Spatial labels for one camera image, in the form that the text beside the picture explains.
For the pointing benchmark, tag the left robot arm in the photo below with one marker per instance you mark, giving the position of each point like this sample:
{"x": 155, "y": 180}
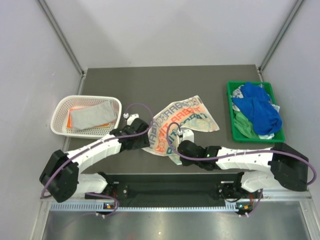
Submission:
{"x": 63, "y": 176}

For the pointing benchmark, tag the blue patterned towel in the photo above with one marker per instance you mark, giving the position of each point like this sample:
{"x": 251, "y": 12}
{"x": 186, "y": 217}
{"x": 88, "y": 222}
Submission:
{"x": 260, "y": 110}

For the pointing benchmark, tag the white perforated plastic basket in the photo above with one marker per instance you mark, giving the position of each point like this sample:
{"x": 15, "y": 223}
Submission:
{"x": 60, "y": 116}

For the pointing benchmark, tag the grey slotted cable duct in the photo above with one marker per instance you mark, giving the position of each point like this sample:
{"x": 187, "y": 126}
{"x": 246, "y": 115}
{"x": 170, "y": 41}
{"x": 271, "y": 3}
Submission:
{"x": 104, "y": 206}

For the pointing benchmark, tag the pink patterned towel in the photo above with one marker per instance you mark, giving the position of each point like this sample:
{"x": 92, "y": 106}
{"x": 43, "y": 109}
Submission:
{"x": 112, "y": 117}

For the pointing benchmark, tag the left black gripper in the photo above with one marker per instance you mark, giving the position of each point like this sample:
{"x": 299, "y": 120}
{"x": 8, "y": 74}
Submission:
{"x": 144, "y": 142}

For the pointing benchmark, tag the cream patterned towel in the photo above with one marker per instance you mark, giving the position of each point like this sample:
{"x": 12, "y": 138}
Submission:
{"x": 190, "y": 114}

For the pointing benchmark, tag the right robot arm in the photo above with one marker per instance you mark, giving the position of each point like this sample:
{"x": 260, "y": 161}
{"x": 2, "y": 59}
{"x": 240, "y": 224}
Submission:
{"x": 276, "y": 166}

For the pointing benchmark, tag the white green towel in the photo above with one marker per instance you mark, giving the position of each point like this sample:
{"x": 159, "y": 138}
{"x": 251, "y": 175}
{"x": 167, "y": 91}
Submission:
{"x": 92, "y": 116}

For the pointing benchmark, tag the green cloth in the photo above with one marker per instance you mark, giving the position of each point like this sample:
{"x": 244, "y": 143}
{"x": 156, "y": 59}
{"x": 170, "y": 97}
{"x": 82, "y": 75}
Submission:
{"x": 244, "y": 126}

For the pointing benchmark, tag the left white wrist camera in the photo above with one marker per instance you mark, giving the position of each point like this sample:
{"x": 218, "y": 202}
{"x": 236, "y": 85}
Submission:
{"x": 129, "y": 118}

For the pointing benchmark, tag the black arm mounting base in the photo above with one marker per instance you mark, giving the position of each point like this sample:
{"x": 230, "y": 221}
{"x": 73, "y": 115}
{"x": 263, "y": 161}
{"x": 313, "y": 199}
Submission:
{"x": 175, "y": 190}

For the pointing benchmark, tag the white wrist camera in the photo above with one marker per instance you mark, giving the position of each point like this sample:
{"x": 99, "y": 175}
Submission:
{"x": 185, "y": 134}
{"x": 129, "y": 118}

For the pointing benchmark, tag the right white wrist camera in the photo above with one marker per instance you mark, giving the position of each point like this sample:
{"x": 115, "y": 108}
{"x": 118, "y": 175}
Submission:
{"x": 185, "y": 134}

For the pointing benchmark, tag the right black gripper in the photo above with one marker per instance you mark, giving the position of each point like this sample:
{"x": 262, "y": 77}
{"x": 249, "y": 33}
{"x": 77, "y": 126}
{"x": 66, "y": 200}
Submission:
{"x": 187, "y": 163}

